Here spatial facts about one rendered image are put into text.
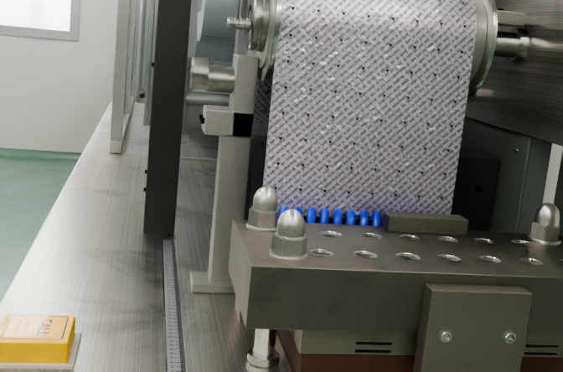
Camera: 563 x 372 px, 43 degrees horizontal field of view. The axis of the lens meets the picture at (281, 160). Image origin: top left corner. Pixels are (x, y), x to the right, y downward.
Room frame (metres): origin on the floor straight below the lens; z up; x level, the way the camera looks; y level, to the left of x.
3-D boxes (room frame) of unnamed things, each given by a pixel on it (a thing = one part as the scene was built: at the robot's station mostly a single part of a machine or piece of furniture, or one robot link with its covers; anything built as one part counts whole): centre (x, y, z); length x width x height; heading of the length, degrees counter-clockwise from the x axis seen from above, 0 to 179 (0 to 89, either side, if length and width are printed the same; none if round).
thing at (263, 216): (0.75, 0.01, 1.05); 0.04 x 0.04 x 0.04
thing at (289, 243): (0.65, -0.02, 1.05); 0.04 x 0.04 x 0.04
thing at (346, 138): (0.84, -0.10, 1.11); 0.23 x 0.01 x 0.18; 101
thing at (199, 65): (0.89, 0.11, 1.18); 0.04 x 0.02 x 0.04; 11
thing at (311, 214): (0.82, -0.11, 1.03); 0.21 x 0.04 x 0.03; 101
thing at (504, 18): (0.93, -0.26, 1.28); 0.06 x 0.05 x 0.02; 101
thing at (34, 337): (0.67, 0.23, 0.91); 0.07 x 0.07 x 0.02; 11
